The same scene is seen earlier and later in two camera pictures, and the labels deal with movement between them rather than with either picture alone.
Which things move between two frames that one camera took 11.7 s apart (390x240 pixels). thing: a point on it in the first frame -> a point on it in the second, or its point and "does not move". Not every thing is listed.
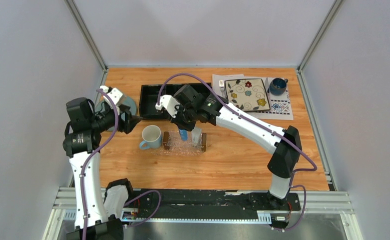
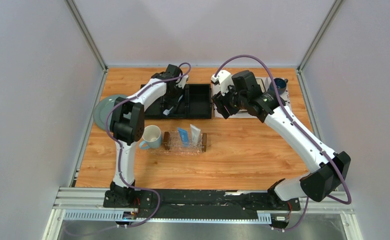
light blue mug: x=151 y=135 does not move
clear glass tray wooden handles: x=173 y=145 does not move
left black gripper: x=130 y=121 -> x=176 y=100
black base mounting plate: x=209 y=203 does not move
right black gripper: x=188 y=127 -> x=220 y=102
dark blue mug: x=277 y=86 does not move
